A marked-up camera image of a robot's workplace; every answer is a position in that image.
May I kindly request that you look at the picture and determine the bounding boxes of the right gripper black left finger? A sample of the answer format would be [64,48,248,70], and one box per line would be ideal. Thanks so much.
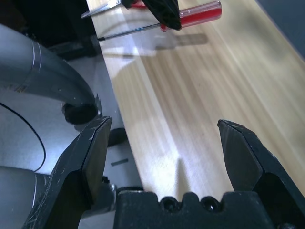
[22,116,112,229]

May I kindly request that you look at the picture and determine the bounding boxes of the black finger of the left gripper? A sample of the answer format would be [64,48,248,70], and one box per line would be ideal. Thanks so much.
[144,0,183,31]

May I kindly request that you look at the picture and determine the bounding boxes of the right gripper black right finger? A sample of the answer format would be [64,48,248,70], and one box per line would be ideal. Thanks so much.
[217,119,305,229]

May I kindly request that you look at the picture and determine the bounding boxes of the red handled screwdriver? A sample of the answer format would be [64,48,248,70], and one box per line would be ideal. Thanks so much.
[97,1,223,41]

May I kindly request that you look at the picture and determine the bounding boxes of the red handled scissors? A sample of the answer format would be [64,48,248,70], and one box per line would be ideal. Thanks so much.
[81,0,148,19]

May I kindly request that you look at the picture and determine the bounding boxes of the silver right robot leg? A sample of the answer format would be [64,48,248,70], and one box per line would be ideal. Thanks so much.
[0,166,58,229]

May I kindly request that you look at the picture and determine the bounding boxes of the thin black cable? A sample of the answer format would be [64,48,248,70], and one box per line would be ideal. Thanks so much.
[0,102,46,172]

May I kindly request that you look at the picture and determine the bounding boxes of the grey base plate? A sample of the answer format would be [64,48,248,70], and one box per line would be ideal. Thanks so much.
[0,94,143,189]

